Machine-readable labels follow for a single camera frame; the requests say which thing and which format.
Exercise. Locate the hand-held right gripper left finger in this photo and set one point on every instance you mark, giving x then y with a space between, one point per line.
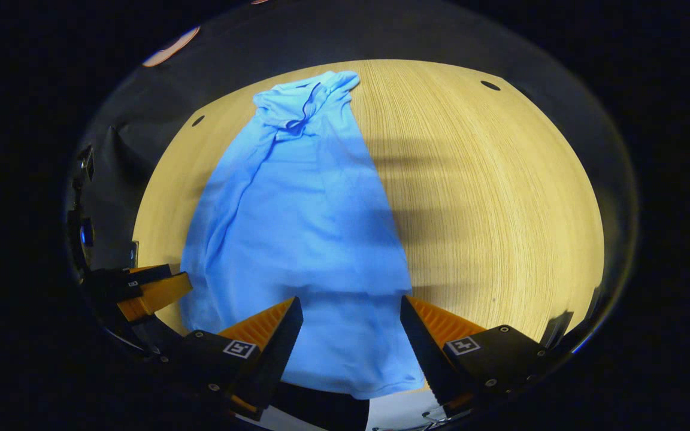
276 353

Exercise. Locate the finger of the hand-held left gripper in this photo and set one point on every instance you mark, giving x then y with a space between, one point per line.
153 296

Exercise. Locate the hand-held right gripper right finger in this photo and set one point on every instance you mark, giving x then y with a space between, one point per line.
426 353

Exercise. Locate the light blue T-shirt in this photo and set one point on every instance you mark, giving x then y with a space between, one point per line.
309 239

